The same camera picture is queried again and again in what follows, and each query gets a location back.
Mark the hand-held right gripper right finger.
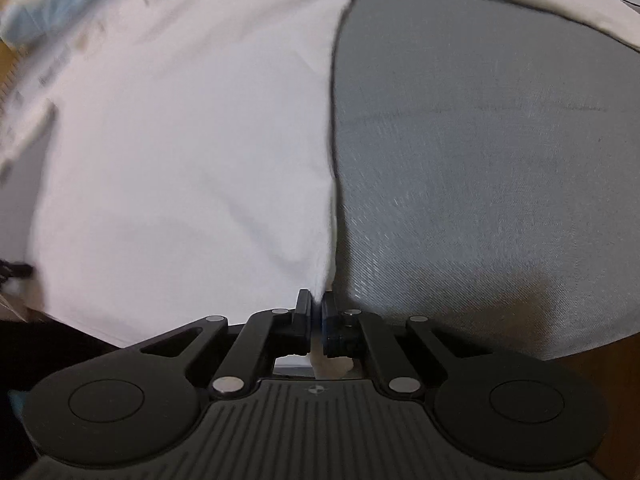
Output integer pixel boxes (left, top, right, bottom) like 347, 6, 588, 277
320, 291, 484, 401

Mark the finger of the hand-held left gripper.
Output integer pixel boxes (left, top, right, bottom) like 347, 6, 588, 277
0, 258, 34, 279

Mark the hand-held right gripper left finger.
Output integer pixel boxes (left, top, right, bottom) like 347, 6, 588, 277
141, 288, 314, 401

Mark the white towel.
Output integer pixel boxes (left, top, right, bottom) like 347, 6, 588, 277
0, 0, 353, 378

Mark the printed grey bed sheet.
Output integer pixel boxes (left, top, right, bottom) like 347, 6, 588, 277
0, 0, 640, 362

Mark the light blue quilt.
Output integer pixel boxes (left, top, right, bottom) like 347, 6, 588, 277
0, 0, 128, 47

